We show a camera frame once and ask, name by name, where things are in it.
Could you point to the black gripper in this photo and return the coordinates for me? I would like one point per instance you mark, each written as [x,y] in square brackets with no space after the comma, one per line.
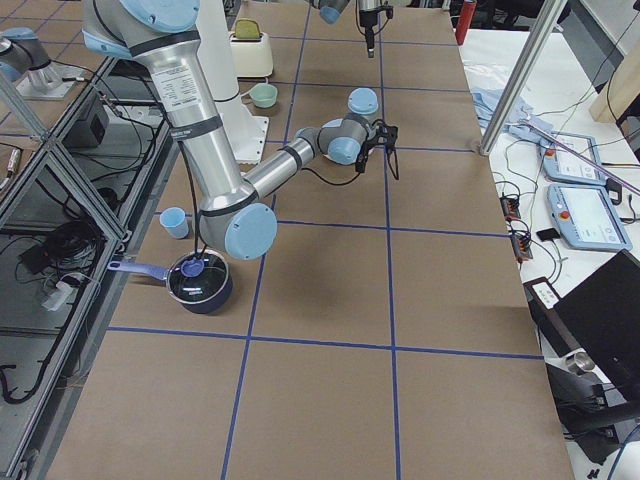
[368,20]
[364,151]

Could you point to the red cylinder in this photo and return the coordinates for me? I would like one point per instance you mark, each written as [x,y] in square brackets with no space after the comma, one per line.
[465,18]

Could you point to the green bowl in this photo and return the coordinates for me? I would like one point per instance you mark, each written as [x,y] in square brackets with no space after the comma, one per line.
[264,95]

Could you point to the white toaster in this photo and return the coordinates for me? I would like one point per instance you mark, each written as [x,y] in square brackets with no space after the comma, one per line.
[252,59]

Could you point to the bread slice in toaster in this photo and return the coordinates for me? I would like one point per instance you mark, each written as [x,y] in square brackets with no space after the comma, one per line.
[247,30]

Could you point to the light blue cup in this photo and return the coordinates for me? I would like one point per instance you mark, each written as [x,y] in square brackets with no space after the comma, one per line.
[175,223]

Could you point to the dark blue pot with lid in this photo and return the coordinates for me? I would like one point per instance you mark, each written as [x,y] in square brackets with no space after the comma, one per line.
[200,281]

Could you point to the upper teach pendant tablet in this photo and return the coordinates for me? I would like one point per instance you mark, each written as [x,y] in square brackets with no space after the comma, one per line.
[560,165]

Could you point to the teach pendant tablet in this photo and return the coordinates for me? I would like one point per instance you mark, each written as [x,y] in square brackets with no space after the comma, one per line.
[560,165]
[586,218]

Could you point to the lower teach pendant tablet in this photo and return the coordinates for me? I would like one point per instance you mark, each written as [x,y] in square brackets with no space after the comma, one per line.
[586,218]

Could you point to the grabber stick tool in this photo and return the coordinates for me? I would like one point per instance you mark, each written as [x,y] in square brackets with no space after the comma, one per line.
[614,183]

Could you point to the black laptop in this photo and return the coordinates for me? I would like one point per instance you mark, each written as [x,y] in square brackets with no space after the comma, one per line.
[600,315]

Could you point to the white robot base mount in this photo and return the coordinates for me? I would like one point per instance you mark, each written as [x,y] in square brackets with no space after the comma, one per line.
[246,132]

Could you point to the aluminium frame post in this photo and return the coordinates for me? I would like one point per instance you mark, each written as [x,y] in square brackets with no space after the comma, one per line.
[535,43]

